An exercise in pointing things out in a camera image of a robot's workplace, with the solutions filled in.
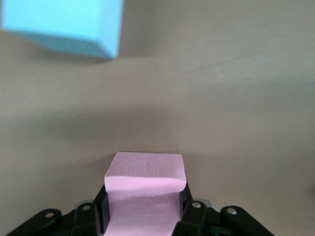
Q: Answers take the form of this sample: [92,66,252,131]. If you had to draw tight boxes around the light blue foam cube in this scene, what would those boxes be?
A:
[0,0,124,60]

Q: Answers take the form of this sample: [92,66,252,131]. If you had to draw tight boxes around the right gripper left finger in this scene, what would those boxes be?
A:
[4,183,109,236]

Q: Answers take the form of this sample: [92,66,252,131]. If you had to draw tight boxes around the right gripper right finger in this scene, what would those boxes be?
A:
[172,183,273,236]

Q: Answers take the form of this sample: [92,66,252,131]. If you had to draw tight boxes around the brown table mat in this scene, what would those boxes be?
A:
[0,0,315,236]

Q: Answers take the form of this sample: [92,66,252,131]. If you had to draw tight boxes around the pink foam cube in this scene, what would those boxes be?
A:
[103,151,187,236]

